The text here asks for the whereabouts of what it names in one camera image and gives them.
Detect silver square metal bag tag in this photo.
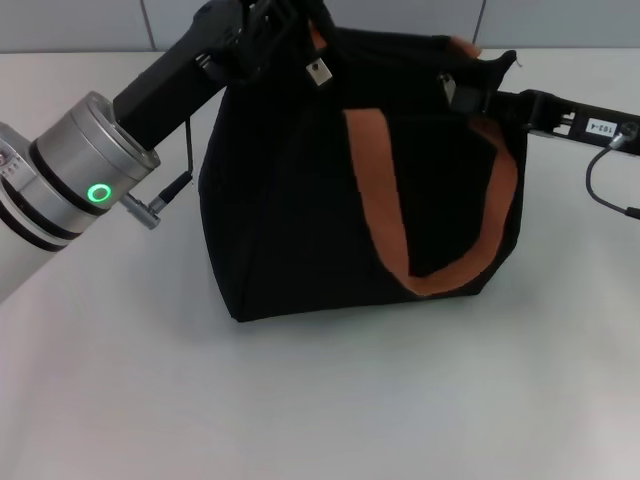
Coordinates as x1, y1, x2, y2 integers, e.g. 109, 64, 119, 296
303, 60, 334, 87

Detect black food bag orange handles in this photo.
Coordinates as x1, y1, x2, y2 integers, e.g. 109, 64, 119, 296
197, 19, 529, 325

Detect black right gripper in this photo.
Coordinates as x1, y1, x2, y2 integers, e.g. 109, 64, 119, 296
452, 87, 640, 156

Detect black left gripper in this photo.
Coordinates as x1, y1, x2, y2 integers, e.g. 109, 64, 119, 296
112, 0, 286, 151

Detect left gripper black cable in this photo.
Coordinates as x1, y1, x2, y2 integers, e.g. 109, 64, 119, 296
119, 117, 197, 231

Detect silver zipper pull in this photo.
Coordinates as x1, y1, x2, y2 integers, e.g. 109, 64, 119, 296
437, 72, 459, 109

